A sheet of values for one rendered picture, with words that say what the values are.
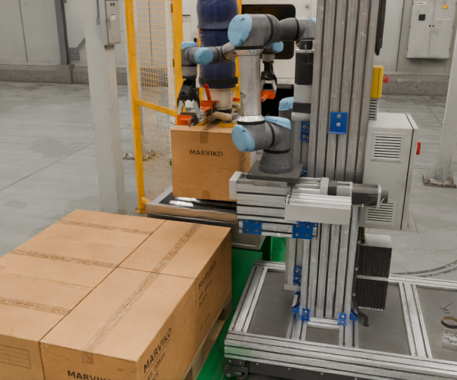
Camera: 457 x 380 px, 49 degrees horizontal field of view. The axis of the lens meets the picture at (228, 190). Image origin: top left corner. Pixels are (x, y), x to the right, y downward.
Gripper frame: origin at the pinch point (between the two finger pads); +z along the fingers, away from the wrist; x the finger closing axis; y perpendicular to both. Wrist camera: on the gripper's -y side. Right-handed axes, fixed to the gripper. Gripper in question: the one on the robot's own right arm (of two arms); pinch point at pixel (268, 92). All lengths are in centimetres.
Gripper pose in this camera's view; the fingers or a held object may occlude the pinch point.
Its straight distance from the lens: 329.5
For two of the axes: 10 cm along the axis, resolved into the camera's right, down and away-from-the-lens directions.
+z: 0.1, 9.4, 3.4
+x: 9.8, 0.6, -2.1
